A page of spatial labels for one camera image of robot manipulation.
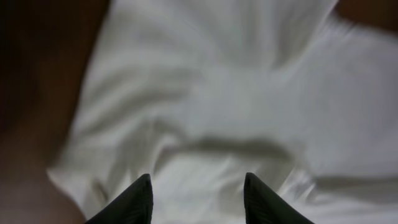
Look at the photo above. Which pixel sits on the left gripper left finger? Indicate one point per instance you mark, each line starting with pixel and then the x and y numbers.
pixel 132 206

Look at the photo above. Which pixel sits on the white printed t-shirt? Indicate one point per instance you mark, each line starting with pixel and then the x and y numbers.
pixel 199 93

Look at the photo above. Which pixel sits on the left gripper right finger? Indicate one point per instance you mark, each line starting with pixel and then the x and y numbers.
pixel 263 206

